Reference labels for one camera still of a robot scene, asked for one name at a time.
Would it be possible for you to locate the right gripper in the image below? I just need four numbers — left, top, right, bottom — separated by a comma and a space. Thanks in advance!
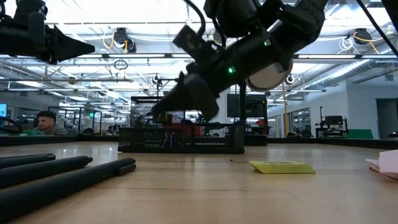
152, 43, 265, 122

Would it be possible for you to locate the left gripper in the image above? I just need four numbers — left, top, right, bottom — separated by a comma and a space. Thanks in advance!
0, 12, 96, 65

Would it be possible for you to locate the black mesh desk organizer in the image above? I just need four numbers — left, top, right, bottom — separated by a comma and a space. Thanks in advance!
118, 96, 246, 154

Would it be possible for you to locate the black pen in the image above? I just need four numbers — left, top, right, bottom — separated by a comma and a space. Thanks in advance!
0, 152, 53, 157
0, 157, 137, 222
0, 155, 93, 189
0, 154, 57, 169

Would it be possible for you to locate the yellow-green eraser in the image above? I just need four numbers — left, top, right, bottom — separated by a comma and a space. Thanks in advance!
248, 160, 317, 174

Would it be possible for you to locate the pink sticky note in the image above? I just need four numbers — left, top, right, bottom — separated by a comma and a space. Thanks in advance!
366, 158, 398, 180
377, 149, 398, 175

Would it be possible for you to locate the person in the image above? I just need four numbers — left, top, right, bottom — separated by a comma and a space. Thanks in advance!
32, 110, 68, 136

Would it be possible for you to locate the black display screen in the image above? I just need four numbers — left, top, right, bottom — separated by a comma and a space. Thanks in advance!
226, 93, 268, 118

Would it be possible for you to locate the black desk lamp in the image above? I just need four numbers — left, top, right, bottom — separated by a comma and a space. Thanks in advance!
238, 58, 294, 146

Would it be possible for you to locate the black workstation desk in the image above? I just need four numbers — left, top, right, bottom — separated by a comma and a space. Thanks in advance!
315, 106, 349, 138

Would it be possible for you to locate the green panel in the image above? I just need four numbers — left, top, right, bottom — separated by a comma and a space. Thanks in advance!
347, 129, 374, 140

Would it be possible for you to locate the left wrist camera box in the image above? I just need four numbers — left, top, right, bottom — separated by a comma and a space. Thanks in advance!
14, 0, 49, 30

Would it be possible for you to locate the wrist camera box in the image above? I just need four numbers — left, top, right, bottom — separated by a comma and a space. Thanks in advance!
14, 0, 49, 30
173, 24, 212, 63

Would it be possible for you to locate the ceiling cord reel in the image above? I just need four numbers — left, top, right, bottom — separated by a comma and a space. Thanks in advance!
353, 27, 373, 45
112, 27, 137, 54

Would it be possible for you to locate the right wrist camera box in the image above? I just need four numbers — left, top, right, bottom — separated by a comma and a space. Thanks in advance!
173, 24, 212, 63

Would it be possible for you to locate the black aluminium table frame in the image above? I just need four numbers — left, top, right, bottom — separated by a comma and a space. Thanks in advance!
0, 134, 398, 151

